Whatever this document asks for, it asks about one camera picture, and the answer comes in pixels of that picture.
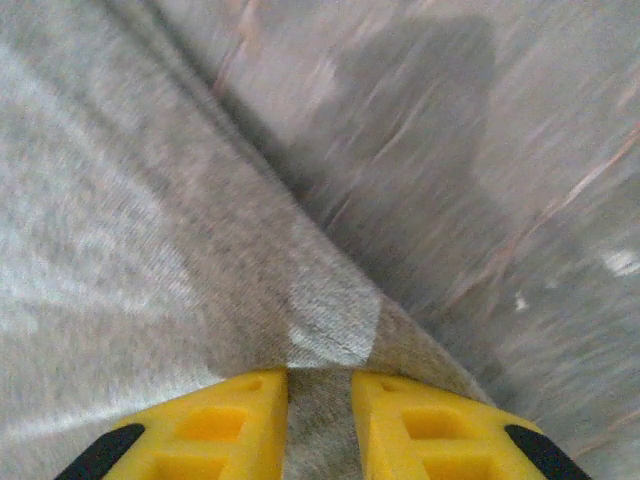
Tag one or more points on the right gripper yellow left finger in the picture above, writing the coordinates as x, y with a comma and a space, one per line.
200, 435

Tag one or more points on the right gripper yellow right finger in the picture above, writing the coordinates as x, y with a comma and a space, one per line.
440, 440

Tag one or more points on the grey t-shirt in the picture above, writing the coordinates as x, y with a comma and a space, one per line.
125, 225

